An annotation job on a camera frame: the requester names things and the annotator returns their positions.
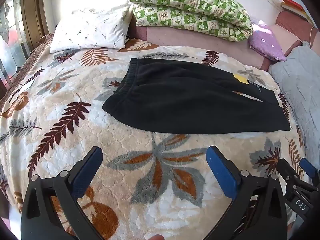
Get wooden framed glass window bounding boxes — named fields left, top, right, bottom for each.
left=0, top=0, right=48, bottom=88

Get purple flowered pillow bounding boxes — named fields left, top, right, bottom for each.
left=248, top=22, right=287, bottom=62

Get grey crinkled quilt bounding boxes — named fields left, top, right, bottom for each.
left=268, top=41, right=320, bottom=165

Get green checked folded quilt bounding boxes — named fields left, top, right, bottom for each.
left=129, top=0, right=253, bottom=42

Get leaf print fleece blanket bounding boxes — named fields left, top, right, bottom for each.
left=0, top=39, right=308, bottom=240

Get black pants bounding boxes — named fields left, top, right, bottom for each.
left=102, top=57, right=291, bottom=135

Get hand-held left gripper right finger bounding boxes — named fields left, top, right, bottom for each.
left=206, top=145, right=288, bottom=240

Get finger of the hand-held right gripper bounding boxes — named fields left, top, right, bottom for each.
left=276, top=158, right=301, bottom=193
left=299, top=157, right=320, bottom=181

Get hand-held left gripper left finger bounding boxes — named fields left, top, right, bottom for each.
left=20, top=146, right=104, bottom=240

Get red book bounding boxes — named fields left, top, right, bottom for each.
left=280, top=0, right=304, bottom=12

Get white leaf print pillow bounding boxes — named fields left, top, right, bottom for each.
left=49, top=1, right=134, bottom=54

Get pink bed sheet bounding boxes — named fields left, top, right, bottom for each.
left=130, top=25, right=269, bottom=68

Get pink padded headboard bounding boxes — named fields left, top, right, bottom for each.
left=260, top=11, right=319, bottom=72

